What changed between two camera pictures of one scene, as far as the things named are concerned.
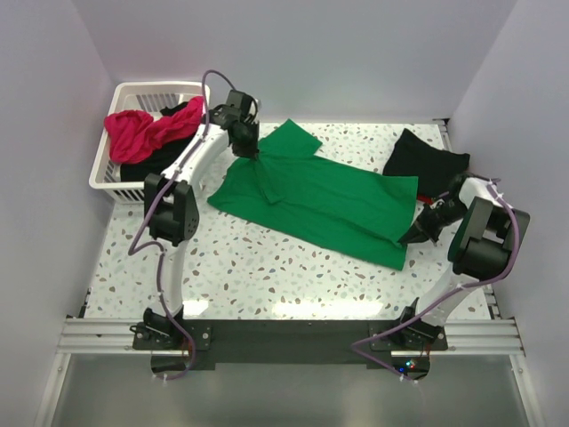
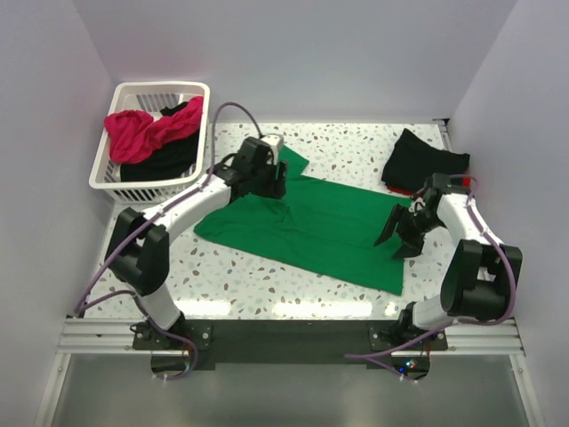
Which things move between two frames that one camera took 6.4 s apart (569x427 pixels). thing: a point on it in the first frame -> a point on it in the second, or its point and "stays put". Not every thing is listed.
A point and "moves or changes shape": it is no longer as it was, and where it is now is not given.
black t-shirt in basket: x=164 y=160 stays put
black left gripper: x=252 y=151 -> x=276 y=189
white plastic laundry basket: x=148 y=97 stays put
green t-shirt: x=366 y=212 moves or changes shape
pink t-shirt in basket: x=133 y=135 stays put
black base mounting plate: x=395 y=344 stays put
